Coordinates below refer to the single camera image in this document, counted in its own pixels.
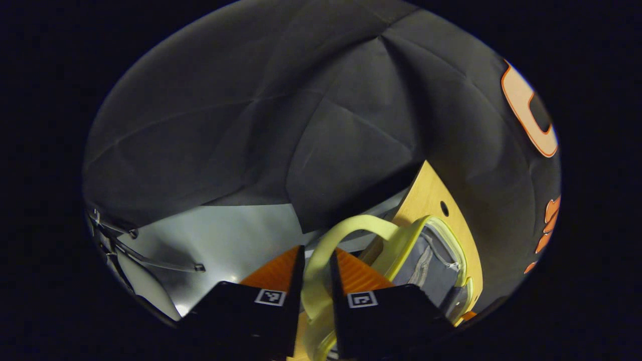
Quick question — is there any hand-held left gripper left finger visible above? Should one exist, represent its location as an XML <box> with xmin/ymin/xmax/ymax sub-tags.
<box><xmin>178</xmin><ymin>245</ymin><xmax>306</xmax><ymax>359</ymax></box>

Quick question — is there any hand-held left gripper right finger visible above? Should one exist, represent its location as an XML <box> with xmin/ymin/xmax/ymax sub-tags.
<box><xmin>329</xmin><ymin>248</ymin><xmax>454</xmax><ymax>359</ymax></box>

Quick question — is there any pale yellow suitcase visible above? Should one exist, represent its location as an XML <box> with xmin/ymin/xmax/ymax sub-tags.
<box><xmin>301</xmin><ymin>214</ymin><xmax>475</xmax><ymax>361</ymax></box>

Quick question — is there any thin metal rod frame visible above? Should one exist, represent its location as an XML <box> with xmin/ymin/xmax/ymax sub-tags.
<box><xmin>88</xmin><ymin>208</ymin><xmax>206</xmax><ymax>281</ymax></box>

